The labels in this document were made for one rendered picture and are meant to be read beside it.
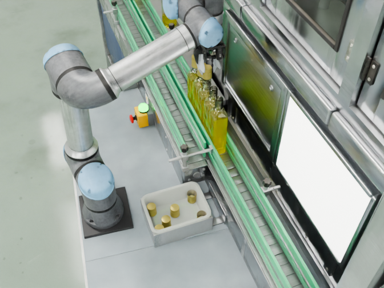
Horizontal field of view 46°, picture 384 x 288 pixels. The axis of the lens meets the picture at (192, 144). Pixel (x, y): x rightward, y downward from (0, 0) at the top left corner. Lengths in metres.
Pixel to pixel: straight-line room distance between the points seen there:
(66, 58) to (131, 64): 0.19
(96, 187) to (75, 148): 0.15
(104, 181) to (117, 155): 0.41
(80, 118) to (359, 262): 1.08
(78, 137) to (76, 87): 0.31
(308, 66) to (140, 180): 0.86
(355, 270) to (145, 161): 1.41
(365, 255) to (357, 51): 0.64
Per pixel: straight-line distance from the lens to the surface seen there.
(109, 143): 2.01
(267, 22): 1.49
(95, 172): 1.58
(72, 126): 1.51
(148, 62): 1.27
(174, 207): 1.69
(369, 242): 0.56
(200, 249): 1.67
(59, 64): 1.34
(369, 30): 1.08
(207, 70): 1.63
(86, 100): 1.27
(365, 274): 0.59
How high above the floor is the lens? 2.19
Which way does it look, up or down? 47 degrees down
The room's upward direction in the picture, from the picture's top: straight up
